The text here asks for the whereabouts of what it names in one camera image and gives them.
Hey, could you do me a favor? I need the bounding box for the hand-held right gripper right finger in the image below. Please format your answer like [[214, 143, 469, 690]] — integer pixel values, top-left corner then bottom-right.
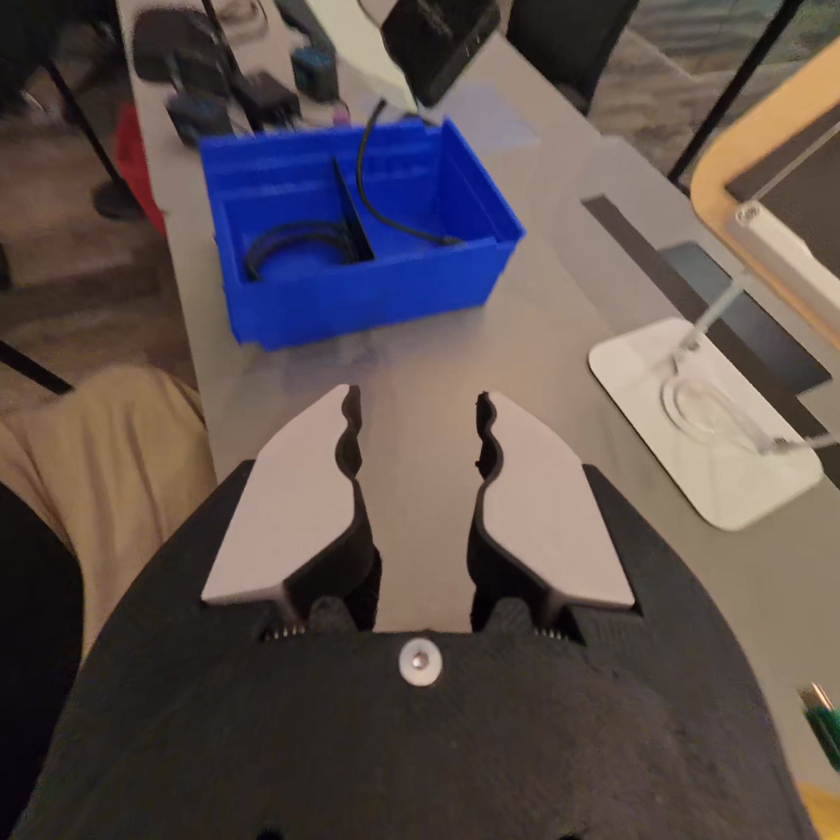
[[466, 390, 637, 632]]

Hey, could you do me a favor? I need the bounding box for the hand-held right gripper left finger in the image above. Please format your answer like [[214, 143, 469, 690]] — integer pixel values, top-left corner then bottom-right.
[[200, 384, 383, 632]]

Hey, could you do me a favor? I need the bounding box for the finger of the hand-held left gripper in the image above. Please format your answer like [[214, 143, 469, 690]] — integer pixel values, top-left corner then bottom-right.
[[307, 0, 421, 114]]

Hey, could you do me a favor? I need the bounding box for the black usb cable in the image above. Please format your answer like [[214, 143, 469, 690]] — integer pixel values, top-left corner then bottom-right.
[[356, 98, 463, 248]]

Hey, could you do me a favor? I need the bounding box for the blue plastic bin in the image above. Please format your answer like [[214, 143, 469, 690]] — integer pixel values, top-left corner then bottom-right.
[[199, 117, 527, 353]]

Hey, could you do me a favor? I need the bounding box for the blue and black box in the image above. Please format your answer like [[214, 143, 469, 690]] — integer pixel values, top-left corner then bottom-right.
[[290, 45, 342, 104]]

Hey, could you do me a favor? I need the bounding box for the black power adapter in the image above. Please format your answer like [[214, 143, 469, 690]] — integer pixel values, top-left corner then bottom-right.
[[233, 71, 304, 130]]

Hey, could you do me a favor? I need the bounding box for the black bin divider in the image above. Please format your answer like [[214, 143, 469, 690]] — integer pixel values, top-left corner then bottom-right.
[[331, 157, 376, 265]]

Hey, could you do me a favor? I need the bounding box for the small black box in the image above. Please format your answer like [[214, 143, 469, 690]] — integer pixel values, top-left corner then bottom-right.
[[166, 91, 235, 147]]

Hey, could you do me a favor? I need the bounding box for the person's tan trouser leg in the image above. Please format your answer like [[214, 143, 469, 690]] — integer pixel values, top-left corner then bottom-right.
[[0, 366, 219, 657]]

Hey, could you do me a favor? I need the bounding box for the black office chair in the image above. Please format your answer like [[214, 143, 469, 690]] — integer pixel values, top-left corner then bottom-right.
[[505, 0, 642, 114]]

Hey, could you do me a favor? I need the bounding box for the red container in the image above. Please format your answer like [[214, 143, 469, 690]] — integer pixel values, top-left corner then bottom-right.
[[113, 104, 166, 238]]

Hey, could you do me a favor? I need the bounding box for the black floor stand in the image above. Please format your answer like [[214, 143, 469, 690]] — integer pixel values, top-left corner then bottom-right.
[[39, 56, 147, 221]]

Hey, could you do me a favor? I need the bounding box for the black metal pole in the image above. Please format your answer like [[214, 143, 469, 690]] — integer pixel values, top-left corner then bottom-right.
[[668, 0, 807, 191]]

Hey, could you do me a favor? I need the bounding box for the wooden-edged grey chair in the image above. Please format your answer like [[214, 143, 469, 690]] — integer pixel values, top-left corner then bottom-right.
[[689, 39, 840, 349]]

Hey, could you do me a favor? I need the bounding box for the yellow object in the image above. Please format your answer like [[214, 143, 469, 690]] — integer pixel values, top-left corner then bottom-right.
[[793, 780, 840, 840]]

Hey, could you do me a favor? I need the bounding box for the coiled black cable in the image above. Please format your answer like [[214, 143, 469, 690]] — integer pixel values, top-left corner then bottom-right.
[[244, 222, 358, 283]]

